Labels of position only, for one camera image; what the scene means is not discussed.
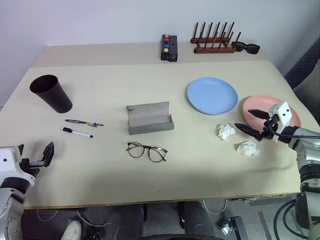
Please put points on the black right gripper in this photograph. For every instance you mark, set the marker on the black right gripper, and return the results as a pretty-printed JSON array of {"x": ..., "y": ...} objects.
[{"x": 270, "y": 131}]

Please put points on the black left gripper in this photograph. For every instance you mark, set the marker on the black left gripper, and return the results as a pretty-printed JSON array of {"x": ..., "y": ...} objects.
[{"x": 32, "y": 165}]

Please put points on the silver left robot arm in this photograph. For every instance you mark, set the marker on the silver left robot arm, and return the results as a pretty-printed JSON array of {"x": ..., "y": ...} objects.
[{"x": 10, "y": 202}]

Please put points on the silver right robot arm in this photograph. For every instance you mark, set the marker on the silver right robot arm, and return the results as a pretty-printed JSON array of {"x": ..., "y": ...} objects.
[{"x": 308, "y": 156}]

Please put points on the pink plate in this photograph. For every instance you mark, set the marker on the pink plate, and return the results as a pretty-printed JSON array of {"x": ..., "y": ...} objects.
[{"x": 260, "y": 102}]

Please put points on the crumpled white tissue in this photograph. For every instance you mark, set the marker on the crumpled white tissue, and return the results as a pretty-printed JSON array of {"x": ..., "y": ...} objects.
[
  {"x": 225, "y": 131},
  {"x": 246, "y": 148}
]

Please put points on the white marker with black cap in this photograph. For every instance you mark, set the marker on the white marker with black cap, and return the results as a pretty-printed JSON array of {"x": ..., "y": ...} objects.
[{"x": 77, "y": 133}]

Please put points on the blue plate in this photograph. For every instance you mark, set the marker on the blue plate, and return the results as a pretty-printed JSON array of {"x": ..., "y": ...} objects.
[{"x": 212, "y": 96}]

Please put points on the black ballpoint pen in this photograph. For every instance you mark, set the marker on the black ballpoint pen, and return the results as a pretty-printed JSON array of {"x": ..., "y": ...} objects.
[{"x": 75, "y": 121}]

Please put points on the black plastic cup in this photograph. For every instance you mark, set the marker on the black plastic cup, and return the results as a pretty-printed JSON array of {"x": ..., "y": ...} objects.
[{"x": 55, "y": 97}]

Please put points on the beige seat cushion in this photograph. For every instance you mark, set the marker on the beige seat cushion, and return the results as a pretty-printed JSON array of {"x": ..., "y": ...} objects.
[{"x": 308, "y": 87}]

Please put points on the black sunglasses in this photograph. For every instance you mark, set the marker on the black sunglasses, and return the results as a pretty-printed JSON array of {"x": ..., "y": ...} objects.
[{"x": 252, "y": 48}]

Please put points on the black chair back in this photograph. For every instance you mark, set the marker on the black chair back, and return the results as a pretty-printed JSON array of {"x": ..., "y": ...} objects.
[{"x": 305, "y": 65}]

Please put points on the brown wooden dish rack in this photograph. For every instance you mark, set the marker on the brown wooden dish rack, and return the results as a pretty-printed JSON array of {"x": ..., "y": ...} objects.
[{"x": 212, "y": 50}]

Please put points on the white shoe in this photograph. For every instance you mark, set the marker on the white shoe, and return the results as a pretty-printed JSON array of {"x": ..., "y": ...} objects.
[{"x": 72, "y": 230}]

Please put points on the tortoiseshell eyeglasses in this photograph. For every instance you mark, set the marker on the tortoiseshell eyeglasses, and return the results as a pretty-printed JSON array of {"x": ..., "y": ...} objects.
[{"x": 129, "y": 144}]

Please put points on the grey open glasses case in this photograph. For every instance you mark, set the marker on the grey open glasses case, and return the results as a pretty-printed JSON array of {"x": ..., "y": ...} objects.
[{"x": 150, "y": 117}]

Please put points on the plain black box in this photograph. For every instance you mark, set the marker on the plain black box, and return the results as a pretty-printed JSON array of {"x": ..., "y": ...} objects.
[{"x": 173, "y": 48}]

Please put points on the dark rounded shape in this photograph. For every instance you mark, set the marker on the dark rounded shape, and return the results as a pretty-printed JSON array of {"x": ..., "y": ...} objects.
[{"x": 197, "y": 217}]

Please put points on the black box with coloured buttons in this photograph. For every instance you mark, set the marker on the black box with coloured buttons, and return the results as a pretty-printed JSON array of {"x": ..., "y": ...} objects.
[{"x": 165, "y": 47}]

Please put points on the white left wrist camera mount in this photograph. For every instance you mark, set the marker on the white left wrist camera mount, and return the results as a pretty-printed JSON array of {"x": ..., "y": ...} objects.
[{"x": 10, "y": 162}]

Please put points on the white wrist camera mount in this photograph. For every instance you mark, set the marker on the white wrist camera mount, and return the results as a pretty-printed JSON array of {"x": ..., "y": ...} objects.
[
  {"x": 10, "y": 162},
  {"x": 283, "y": 115}
]

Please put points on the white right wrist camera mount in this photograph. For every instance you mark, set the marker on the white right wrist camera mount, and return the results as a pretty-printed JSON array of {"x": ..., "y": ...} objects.
[{"x": 283, "y": 115}]

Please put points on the metal floor bracket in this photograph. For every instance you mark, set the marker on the metal floor bracket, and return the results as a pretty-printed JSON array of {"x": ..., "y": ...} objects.
[{"x": 230, "y": 225}]

